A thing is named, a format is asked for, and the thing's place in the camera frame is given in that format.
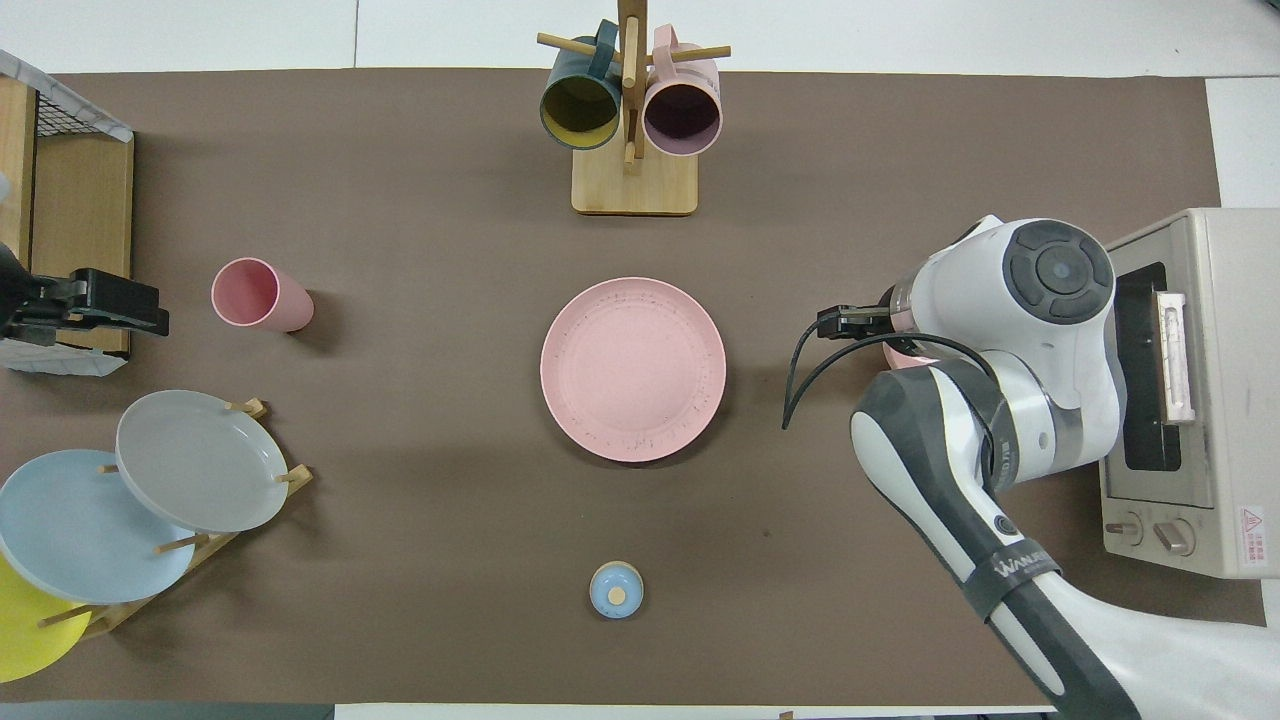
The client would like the wooden plate rack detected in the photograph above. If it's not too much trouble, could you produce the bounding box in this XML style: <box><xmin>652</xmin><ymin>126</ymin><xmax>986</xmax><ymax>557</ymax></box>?
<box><xmin>38</xmin><ymin>398</ymin><xmax>314</xmax><ymax>641</ymax></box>

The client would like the brown table mat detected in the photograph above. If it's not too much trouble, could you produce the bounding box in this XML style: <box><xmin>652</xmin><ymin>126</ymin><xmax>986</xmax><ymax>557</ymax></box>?
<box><xmin>0</xmin><ymin>68</ymin><xmax>1267</xmax><ymax>707</ymax></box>

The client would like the grey plate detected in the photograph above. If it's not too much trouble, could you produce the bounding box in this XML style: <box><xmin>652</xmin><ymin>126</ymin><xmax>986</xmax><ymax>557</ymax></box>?
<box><xmin>116</xmin><ymin>390</ymin><xmax>290</xmax><ymax>534</ymax></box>

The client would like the yellow plate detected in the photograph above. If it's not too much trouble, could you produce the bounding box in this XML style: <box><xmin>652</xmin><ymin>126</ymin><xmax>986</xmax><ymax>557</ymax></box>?
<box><xmin>0</xmin><ymin>553</ymin><xmax>93</xmax><ymax>684</ymax></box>

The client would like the pink speckled plate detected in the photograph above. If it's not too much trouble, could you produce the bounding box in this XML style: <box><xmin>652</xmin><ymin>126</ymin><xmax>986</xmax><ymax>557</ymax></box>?
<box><xmin>540</xmin><ymin>277</ymin><xmax>728</xmax><ymax>464</ymax></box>

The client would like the pink tumbler cup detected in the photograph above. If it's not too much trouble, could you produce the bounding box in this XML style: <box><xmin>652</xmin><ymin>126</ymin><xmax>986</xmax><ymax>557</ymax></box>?
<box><xmin>210</xmin><ymin>257</ymin><xmax>315</xmax><ymax>334</ymax></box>

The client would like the wooden mug tree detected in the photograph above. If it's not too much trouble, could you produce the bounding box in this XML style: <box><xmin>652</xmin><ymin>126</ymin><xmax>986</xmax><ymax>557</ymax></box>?
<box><xmin>537</xmin><ymin>0</ymin><xmax>732</xmax><ymax>217</ymax></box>

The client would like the light blue plate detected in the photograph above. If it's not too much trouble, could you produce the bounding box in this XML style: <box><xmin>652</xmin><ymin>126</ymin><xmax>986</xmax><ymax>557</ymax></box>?
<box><xmin>0</xmin><ymin>449</ymin><xmax>197</xmax><ymax>605</ymax></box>

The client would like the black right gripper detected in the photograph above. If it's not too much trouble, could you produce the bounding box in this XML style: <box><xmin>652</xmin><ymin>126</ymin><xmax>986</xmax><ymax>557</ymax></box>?
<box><xmin>817</xmin><ymin>304</ymin><xmax>897</xmax><ymax>342</ymax></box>

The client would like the beige toaster oven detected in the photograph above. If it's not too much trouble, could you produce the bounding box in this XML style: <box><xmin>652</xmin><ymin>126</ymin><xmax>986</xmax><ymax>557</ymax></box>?
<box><xmin>1100</xmin><ymin>207</ymin><xmax>1280</xmax><ymax>581</ymax></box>

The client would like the pink bowl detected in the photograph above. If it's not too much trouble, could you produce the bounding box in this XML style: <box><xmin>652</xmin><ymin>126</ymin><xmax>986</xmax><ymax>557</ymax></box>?
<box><xmin>883</xmin><ymin>338</ymin><xmax>943</xmax><ymax>372</ymax></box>

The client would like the dark teal mug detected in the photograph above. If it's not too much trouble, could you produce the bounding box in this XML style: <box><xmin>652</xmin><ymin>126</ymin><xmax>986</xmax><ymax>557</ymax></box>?
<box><xmin>540</xmin><ymin>20</ymin><xmax>624</xmax><ymax>151</ymax></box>

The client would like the wooden shelf with wire mesh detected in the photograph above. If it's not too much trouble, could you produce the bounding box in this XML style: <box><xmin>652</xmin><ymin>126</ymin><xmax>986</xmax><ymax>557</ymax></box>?
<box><xmin>0</xmin><ymin>50</ymin><xmax>136</xmax><ymax>378</ymax></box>

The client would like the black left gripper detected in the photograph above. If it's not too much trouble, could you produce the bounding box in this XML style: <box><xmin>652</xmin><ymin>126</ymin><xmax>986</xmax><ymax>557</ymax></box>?
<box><xmin>0</xmin><ymin>267</ymin><xmax>170</xmax><ymax>347</ymax></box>

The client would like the pale pink mug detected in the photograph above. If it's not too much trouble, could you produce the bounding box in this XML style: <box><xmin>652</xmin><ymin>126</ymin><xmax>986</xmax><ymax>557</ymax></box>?
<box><xmin>642</xmin><ymin>25</ymin><xmax>723</xmax><ymax>158</ymax></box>

